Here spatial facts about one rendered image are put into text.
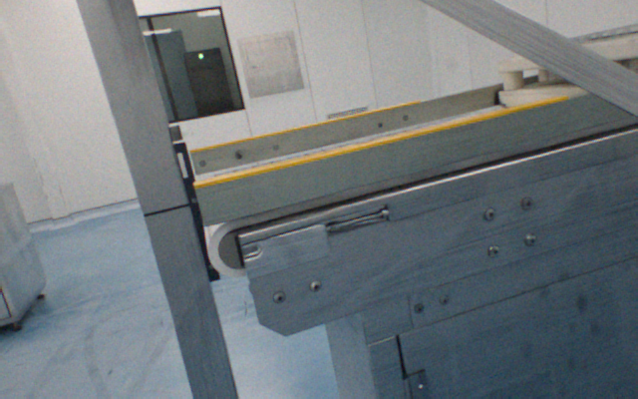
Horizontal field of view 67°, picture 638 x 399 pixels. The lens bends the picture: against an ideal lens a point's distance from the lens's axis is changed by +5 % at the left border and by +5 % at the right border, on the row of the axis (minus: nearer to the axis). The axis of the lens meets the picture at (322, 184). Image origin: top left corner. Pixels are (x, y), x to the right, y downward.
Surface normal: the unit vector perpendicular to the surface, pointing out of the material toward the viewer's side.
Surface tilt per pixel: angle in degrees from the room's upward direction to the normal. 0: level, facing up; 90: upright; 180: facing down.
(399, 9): 90
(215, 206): 90
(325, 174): 90
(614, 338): 90
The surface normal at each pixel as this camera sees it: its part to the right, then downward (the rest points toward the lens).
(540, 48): -0.29, 0.22
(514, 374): 0.29, 0.16
